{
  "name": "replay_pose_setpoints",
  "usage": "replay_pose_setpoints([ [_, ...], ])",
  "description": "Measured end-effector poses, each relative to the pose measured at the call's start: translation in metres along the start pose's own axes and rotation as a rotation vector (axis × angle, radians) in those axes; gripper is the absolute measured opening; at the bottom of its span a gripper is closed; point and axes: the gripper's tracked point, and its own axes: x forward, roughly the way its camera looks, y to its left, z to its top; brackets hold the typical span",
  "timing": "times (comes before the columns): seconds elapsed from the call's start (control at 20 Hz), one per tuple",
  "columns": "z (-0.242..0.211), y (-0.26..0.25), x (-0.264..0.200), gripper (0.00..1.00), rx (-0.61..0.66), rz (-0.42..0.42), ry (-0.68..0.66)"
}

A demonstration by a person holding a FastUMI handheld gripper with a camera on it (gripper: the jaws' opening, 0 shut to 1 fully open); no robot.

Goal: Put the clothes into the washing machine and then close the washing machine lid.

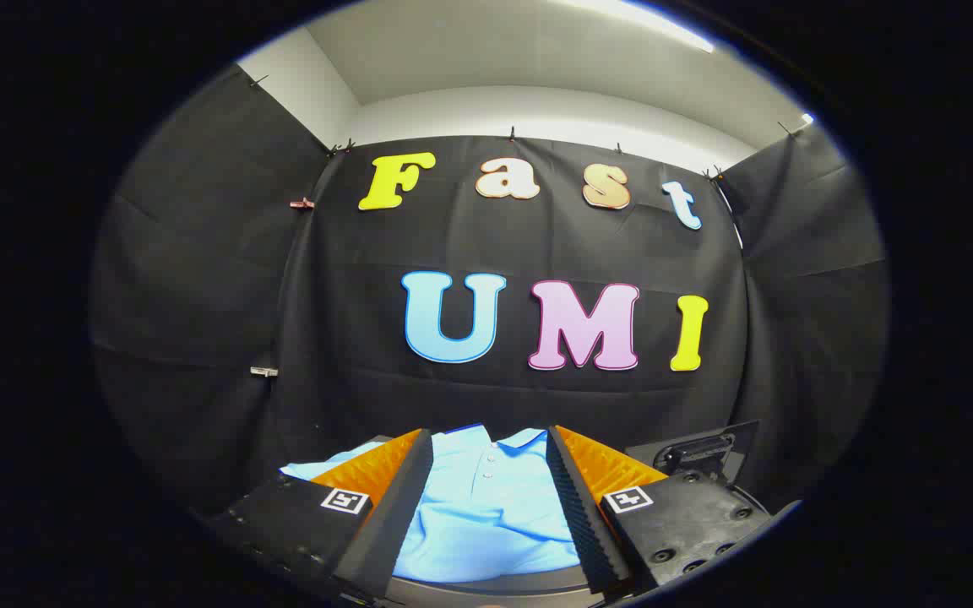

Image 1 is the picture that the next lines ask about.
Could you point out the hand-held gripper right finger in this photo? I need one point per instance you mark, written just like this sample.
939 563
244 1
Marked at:
588 523

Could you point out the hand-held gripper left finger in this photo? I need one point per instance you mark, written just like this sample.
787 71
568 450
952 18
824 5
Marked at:
385 523

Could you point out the light blue polo shirt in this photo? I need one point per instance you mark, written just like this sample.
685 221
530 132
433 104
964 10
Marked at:
486 515

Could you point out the dark glass washing machine lid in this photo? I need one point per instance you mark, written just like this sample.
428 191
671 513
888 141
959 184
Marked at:
706 452

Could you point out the silver clip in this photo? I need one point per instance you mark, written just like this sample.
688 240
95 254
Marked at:
264 371

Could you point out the pink clip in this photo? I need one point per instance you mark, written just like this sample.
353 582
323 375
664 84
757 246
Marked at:
302 203

